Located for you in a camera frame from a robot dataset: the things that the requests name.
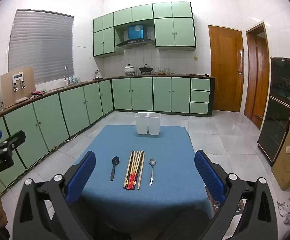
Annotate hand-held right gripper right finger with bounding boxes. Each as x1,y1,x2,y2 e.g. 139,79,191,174
194,150,279,240

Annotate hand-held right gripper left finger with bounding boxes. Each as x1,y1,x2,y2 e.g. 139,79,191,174
12,151,97,240

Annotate black marker pen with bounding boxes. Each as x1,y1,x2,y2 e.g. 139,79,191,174
110,156,120,181

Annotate row of mixed chopsticks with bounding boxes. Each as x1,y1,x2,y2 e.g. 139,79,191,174
123,150,145,190

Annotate white double utensil holder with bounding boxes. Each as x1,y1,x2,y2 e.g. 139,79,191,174
135,112,162,135

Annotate brown board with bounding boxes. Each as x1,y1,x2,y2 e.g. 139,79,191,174
0,66,37,108

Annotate blue tablecloth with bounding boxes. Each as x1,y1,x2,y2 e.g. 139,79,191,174
74,125,214,233

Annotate brown kitchen countertop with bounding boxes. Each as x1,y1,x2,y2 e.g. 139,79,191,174
0,74,215,127

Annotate green lower kitchen cabinets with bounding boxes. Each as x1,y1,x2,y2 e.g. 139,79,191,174
0,77,215,195

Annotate chrome sink faucet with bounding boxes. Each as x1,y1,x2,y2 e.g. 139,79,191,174
64,66,71,86

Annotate black white crumpled plastic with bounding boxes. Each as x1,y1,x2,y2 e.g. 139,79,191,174
277,196,290,226

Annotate black glass-front cabinet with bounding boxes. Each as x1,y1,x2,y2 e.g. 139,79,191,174
257,57,290,167

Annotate grey window blind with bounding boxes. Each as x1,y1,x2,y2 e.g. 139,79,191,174
8,9,75,85

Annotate open wooden door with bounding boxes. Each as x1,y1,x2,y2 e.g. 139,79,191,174
244,22,271,130

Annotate closed wooden door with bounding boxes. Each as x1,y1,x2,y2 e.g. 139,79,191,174
208,24,245,112

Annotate black wok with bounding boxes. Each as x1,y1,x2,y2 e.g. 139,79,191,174
139,64,152,75

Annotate black range hood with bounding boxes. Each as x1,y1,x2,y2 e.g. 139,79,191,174
117,38,155,48

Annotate blue hood chimney cover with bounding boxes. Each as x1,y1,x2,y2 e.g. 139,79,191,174
127,24,145,40

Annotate white wall-mount device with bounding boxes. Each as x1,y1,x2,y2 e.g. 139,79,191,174
11,72,27,92

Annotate green upper wall cabinets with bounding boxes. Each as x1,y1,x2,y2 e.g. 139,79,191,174
92,2,197,57

